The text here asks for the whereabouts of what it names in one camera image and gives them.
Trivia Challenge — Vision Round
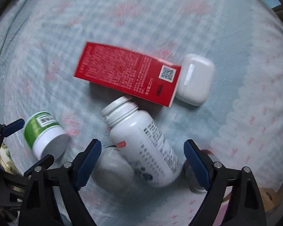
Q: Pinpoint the white earbuds case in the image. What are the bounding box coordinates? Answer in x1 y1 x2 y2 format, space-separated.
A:
175 54 215 106

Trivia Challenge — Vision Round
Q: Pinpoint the yellow striped blanket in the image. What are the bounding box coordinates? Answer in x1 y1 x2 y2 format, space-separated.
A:
0 143 20 175

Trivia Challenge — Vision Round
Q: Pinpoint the checkered quilt bedspread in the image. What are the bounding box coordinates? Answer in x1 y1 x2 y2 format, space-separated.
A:
0 0 283 226

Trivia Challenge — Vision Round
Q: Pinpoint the cardboard box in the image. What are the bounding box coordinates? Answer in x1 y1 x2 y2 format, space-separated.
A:
259 188 282 214

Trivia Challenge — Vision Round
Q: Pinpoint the large white pill bottle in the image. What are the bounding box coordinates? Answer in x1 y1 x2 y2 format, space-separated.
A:
102 96 181 187

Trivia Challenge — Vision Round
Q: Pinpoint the small white round jar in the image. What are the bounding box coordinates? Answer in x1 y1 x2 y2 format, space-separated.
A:
91 146 134 191

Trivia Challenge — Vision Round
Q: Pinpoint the green label white bottle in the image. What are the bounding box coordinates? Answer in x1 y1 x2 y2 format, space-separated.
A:
24 111 70 160

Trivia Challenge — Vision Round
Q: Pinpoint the red carton box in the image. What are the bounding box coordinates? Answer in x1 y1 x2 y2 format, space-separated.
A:
74 42 181 107

